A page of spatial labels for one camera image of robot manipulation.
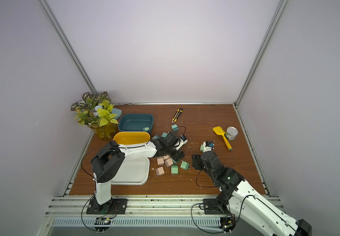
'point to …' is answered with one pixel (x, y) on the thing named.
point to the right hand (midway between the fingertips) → (196, 153)
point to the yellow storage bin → (130, 138)
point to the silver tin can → (231, 133)
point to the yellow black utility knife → (177, 115)
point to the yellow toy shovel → (219, 131)
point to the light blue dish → (117, 111)
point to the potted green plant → (96, 111)
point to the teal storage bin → (136, 122)
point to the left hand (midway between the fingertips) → (183, 153)
